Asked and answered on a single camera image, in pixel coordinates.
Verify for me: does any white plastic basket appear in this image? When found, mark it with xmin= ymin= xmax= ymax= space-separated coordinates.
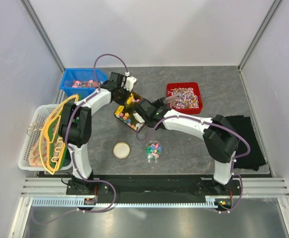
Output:
xmin=18 ymin=104 xmax=72 ymax=172

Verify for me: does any black cloth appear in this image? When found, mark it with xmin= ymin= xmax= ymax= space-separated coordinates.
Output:
xmin=226 ymin=116 xmax=266 ymax=171

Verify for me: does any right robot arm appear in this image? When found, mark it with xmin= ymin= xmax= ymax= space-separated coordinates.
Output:
xmin=135 ymin=99 xmax=239 ymax=186

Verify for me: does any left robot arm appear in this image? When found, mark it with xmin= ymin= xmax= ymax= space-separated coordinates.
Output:
xmin=58 ymin=72 xmax=137 ymax=183

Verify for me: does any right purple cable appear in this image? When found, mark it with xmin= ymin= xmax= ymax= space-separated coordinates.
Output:
xmin=136 ymin=116 xmax=251 ymax=174

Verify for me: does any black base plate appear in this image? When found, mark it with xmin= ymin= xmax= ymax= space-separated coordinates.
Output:
xmin=66 ymin=175 xmax=241 ymax=203

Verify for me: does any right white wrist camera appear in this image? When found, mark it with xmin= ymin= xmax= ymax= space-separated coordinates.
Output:
xmin=133 ymin=112 xmax=145 ymax=123

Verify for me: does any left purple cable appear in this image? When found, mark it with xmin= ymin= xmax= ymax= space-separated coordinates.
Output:
xmin=64 ymin=53 xmax=130 ymax=179

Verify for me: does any yellow green wire hanger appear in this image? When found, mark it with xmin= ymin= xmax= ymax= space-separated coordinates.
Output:
xmin=38 ymin=94 xmax=81 ymax=175

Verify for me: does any round wooden jar lid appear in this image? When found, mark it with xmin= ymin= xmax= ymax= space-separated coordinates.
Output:
xmin=113 ymin=142 xmax=130 ymax=159

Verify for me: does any blue plastic bin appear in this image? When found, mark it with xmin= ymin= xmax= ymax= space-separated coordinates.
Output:
xmin=59 ymin=68 xmax=108 ymax=99

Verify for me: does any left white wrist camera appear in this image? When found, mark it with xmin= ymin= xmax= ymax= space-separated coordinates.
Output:
xmin=124 ymin=76 xmax=137 ymax=92

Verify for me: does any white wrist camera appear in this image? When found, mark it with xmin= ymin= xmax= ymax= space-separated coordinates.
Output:
xmin=124 ymin=76 xmax=137 ymax=92
xmin=133 ymin=112 xmax=145 ymax=123

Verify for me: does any clear glass jar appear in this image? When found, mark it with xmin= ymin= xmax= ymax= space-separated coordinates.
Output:
xmin=145 ymin=140 xmax=162 ymax=162

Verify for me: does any slotted cable duct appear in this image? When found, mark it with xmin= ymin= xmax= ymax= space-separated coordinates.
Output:
xmin=32 ymin=197 xmax=218 ymax=208

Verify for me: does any clear plastic scoop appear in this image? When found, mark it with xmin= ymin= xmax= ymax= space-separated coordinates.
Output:
xmin=162 ymin=93 xmax=182 ymax=104

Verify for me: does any gold tin of star candies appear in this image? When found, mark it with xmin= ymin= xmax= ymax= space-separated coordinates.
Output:
xmin=114 ymin=92 xmax=145 ymax=133

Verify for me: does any purple cable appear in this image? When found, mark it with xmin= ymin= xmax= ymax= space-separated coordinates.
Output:
xmin=64 ymin=53 xmax=130 ymax=179
xmin=136 ymin=116 xmax=251 ymax=174

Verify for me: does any red tray of lollipops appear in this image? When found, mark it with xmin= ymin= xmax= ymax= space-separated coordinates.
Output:
xmin=166 ymin=82 xmax=203 ymax=115

